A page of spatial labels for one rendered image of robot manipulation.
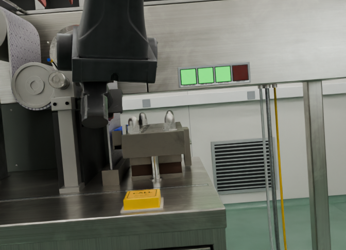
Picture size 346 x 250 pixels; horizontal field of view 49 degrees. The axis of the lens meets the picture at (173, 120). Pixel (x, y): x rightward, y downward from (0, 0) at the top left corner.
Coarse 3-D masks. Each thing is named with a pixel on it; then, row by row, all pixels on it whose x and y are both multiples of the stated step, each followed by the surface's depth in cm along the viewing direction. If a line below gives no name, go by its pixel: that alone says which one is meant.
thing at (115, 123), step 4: (108, 84) 105; (112, 84) 112; (116, 84) 121; (112, 88) 112; (116, 88) 120; (116, 116) 116; (112, 120) 107; (116, 120) 115; (108, 124) 100; (112, 124) 107; (116, 124) 115; (108, 128) 100; (112, 128) 106; (116, 128) 114; (108, 132) 100; (108, 136) 100
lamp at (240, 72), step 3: (234, 66) 131; (237, 66) 131; (240, 66) 131; (243, 66) 131; (246, 66) 131; (234, 69) 131; (237, 69) 131; (240, 69) 131; (243, 69) 131; (246, 69) 131; (234, 72) 131; (237, 72) 131; (240, 72) 131; (243, 72) 131; (246, 72) 131; (234, 75) 131; (237, 75) 131; (240, 75) 131; (243, 75) 131; (246, 75) 131; (234, 78) 131; (237, 78) 131; (240, 78) 131; (243, 78) 131; (246, 78) 131
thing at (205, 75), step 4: (204, 68) 131; (208, 68) 131; (212, 68) 131; (200, 72) 131; (204, 72) 131; (208, 72) 131; (212, 72) 131; (200, 76) 131; (204, 76) 131; (208, 76) 131; (212, 76) 131; (200, 80) 131; (204, 80) 131; (208, 80) 131; (212, 80) 131
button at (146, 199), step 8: (128, 192) 79; (136, 192) 78; (144, 192) 78; (152, 192) 77; (128, 200) 73; (136, 200) 73; (144, 200) 73; (152, 200) 73; (160, 200) 78; (128, 208) 73; (136, 208) 73; (144, 208) 73
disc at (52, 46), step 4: (64, 28) 98; (68, 28) 98; (72, 28) 98; (60, 32) 98; (64, 32) 98; (56, 36) 98; (56, 40) 98; (52, 44) 98; (52, 48) 98; (52, 52) 98; (52, 56) 99; (52, 64) 99; (56, 64) 99; (56, 68) 99
